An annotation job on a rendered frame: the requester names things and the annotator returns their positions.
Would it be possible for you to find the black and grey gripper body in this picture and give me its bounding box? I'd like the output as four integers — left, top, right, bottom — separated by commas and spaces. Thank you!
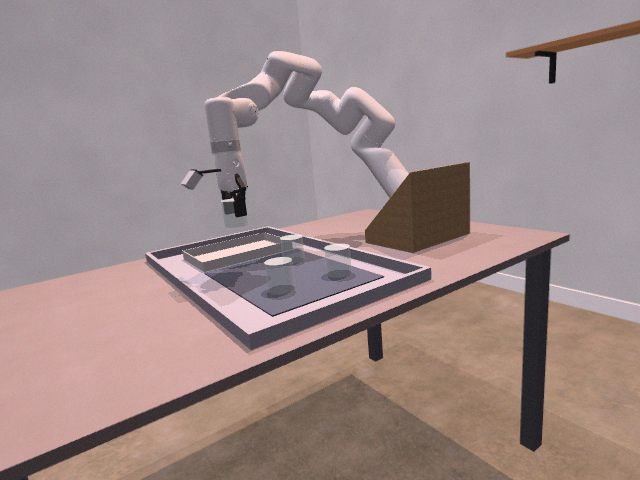
212, 150, 248, 192

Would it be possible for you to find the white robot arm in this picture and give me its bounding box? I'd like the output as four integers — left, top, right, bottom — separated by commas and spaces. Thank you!
205, 51, 409, 198

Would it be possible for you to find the clear glass jar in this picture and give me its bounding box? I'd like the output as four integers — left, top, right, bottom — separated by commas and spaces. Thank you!
264, 257, 295, 294
324, 244, 352, 278
280, 235, 305, 264
221, 198, 248, 228

